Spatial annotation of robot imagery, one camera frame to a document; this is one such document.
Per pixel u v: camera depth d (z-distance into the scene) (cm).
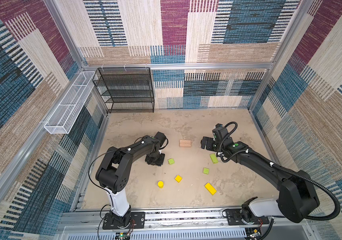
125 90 108
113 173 48
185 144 100
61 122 70
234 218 73
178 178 87
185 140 103
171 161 92
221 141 65
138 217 75
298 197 41
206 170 89
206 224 73
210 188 83
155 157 79
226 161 60
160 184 83
